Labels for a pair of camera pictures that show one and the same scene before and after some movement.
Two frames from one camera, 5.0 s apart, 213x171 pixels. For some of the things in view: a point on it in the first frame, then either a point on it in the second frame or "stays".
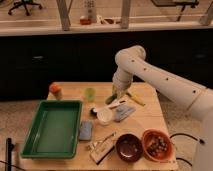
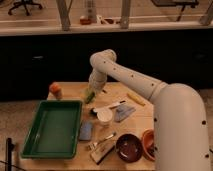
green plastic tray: (55, 130) stays
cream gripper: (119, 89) to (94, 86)
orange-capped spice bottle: (57, 90) stays
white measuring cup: (104, 116) stays
